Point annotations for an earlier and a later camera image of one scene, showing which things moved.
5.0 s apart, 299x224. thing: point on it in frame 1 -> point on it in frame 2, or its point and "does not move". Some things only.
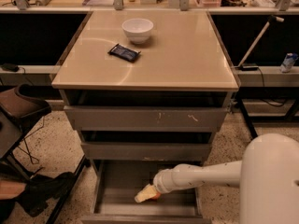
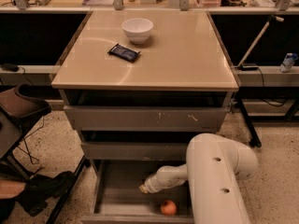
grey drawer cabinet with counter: [147, 86] does not move
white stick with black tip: [273, 18] does not move
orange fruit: [157, 196] -> [167, 207]
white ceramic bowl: [137, 29] does not move
